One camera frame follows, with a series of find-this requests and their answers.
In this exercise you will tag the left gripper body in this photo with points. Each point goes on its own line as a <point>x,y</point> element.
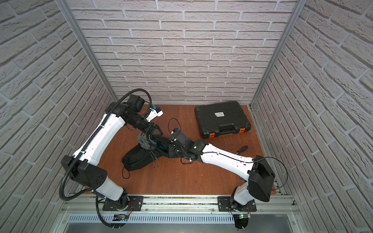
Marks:
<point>153,128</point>

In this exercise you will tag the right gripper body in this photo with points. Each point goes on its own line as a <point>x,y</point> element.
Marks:
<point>175,154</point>

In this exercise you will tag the grey fabric pouch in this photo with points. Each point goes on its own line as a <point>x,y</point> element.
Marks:
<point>145,141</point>

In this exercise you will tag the black fabric pouch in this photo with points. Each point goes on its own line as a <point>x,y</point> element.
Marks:
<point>162,144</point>

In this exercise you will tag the black printed drawstring pouch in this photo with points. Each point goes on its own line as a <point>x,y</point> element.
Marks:
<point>137,158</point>

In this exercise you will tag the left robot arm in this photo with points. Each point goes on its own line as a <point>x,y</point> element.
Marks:
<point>82,173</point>

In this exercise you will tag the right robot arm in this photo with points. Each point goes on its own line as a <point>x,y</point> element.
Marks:
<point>258,175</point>

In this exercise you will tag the black plastic tool case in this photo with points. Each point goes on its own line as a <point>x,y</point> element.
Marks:
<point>220,119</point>

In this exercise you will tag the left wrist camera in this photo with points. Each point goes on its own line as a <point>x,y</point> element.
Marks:
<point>155,111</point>

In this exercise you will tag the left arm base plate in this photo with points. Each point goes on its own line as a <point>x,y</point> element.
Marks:
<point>128,203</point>

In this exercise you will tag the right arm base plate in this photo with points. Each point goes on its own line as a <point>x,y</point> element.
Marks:
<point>233,205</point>

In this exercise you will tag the aluminium rail frame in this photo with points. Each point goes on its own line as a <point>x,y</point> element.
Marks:
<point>175,209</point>

